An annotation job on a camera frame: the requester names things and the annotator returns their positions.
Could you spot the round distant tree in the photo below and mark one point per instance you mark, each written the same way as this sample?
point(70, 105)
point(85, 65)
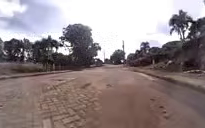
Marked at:
point(117, 56)

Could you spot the pole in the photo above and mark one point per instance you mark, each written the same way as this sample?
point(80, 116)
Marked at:
point(123, 50)

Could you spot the row of dark trees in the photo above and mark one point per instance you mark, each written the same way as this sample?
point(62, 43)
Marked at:
point(80, 43)

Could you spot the reddish brick paved road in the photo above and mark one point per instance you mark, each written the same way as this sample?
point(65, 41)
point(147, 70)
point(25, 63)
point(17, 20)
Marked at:
point(123, 100)

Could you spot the concrete kerb with pavement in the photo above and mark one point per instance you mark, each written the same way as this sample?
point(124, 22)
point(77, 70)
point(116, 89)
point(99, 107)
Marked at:
point(23, 75)

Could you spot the row of trees with palm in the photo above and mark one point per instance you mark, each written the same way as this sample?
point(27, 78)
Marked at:
point(180, 23)

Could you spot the dry grass verge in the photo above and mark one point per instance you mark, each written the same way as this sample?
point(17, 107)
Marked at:
point(13, 68)

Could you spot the pale kerb with verge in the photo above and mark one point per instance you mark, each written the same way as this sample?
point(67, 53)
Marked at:
point(190, 81)

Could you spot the dark overgrown embankment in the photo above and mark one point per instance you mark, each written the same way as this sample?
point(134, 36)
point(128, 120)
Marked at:
point(200, 50)

